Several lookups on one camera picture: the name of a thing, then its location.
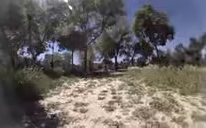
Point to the wood of trees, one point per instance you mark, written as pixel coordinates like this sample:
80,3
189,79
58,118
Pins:
91,36

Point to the dry straw-covered ground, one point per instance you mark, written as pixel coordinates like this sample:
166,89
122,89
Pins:
117,103

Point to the tall dry grass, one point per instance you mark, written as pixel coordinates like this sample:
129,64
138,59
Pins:
171,76

